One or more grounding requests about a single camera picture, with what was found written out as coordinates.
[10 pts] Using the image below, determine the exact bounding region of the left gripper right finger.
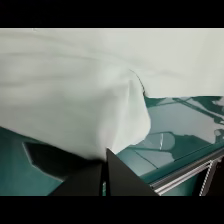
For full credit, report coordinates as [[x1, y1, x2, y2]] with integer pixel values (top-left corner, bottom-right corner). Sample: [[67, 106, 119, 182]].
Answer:
[[105, 147, 158, 197]]

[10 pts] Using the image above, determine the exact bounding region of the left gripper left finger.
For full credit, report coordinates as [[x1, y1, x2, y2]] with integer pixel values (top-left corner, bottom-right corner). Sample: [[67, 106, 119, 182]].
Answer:
[[49, 160, 104, 197]]

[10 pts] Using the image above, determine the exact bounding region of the white shirt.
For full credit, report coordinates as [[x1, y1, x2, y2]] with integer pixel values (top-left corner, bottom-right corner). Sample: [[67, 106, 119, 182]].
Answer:
[[0, 28, 224, 162]]

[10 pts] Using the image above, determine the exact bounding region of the silver frame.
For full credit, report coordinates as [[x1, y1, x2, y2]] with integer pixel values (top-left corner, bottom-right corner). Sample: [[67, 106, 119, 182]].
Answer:
[[149, 147, 224, 197]]

